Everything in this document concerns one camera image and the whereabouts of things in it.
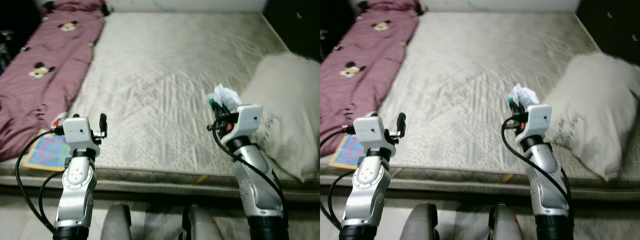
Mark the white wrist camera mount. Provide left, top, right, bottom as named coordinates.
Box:
left=232, top=104, right=263, bottom=143
left=520, top=104, right=553, bottom=143
left=62, top=116, right=96, bottom=153
left=353, top=116, right=390, bottom=153

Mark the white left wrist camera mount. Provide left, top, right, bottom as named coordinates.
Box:
left=353, top=116, right=390, bottom=153
left=62, top=116, right=96, bottom=153

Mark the grey robot leg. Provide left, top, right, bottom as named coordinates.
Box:
left=181, top=204, right=223, bottom=240
left=100, top=202, right=133, bottom=240
left=487, top=202, right=526, bottom=240
left=400, top=201, right=440, bottom=240

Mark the white pillow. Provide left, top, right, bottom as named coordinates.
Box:
left=239, top=52, right=320, bottom=182
left=542, top=52, right=640, bottom=182

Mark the grey left robot leg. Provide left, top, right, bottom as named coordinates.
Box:
left=100, top=202, right=133, bottom=240
left=400, top=201, right=440, bottom=240

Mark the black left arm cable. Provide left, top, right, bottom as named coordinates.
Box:
left=327, top=171, right=361, bottom=230
left=15, top=131, right=66, bottom=233
left=320, top=129, right=357, bottom=153
left=38, top=170, right=67, bottom=227

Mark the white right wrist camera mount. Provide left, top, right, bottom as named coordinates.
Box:
left=232, top=104, right=263, bottom=143
left=520, top=104, right=553, bottom=143

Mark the blue yellow children's book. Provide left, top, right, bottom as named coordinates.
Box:
left=329, top=134, right=366, bottom=170
left=22, top=129, right=72, bottom=172

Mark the dark wooden cabinet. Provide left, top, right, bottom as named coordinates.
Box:
left=262, top=0, right=320, bottom=62
left=575, top=0, right=640, bottom=63

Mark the grey right robot leg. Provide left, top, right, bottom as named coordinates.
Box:
left=181, top=204, right=223, bottom=240
left=487, top=202, right=526, bottom=240

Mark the pink cartoon mouse blanket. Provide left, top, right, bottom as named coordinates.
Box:
left=0, top=0, right=108, bottom=162
left=320, top=0, right=420, bottom=157

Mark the grey quilted mattress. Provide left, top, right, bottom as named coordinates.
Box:
left=0, top=11, right=320, bottom=188
left=320, top=11, right=640, bottom=188

